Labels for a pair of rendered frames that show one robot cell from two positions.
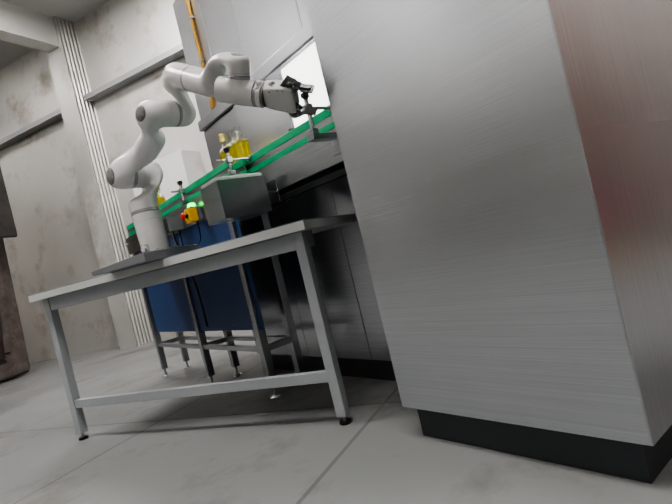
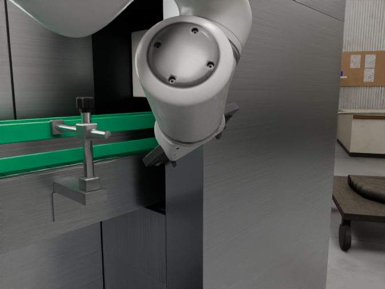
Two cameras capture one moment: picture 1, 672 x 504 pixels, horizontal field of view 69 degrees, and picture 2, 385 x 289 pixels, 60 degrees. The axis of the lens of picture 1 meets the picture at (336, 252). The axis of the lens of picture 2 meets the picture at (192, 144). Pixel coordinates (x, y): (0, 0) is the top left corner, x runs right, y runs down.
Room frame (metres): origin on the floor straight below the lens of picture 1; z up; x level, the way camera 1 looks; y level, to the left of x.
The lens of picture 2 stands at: (1.64, 0.53, 1.19)
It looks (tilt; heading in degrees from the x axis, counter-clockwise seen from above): 9 degrees down; 261
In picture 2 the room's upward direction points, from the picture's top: straight up
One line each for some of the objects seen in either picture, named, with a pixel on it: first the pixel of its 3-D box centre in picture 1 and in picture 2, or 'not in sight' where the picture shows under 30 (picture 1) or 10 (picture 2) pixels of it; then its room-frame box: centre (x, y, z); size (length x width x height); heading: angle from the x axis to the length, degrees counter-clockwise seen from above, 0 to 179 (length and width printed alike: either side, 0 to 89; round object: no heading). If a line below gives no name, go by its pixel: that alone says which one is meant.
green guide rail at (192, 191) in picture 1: (167, 207); not in sight; (2.95, 0.92, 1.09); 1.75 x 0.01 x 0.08; 38
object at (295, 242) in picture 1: (178, 349); not in sight; (2.12, 0.76, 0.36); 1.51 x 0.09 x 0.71; 64
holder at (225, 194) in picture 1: (241, 199); not in sight; (2.11, 0.34, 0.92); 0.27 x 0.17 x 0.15; 128
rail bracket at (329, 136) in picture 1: (317, 124); (81, 164); (1.74, -0.04, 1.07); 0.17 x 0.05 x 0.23; 128
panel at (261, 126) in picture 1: (286, 105); not in sight; (2.29, 0.06, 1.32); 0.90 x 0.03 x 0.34; 38
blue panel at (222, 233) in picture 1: (193, 245); not in sight; (2.98, 0.83, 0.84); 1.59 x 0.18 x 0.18; 38
